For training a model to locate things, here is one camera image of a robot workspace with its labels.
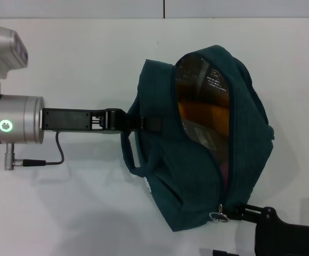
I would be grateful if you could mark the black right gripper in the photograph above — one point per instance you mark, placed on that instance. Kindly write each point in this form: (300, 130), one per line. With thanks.
(290, 240)

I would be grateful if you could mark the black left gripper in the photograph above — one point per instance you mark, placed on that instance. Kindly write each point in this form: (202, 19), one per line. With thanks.
(69, 120)

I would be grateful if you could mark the dark teal lunch bag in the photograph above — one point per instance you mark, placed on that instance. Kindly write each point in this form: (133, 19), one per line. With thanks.
(191, 192)

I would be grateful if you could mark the pink peach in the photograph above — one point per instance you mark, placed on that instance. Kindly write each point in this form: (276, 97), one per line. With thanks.
(225, 173)

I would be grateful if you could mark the yellow banana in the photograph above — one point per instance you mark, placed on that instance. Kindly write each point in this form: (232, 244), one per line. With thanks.
(210, 114)

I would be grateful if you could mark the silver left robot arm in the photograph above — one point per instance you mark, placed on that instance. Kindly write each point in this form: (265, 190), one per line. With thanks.
(18, 120)

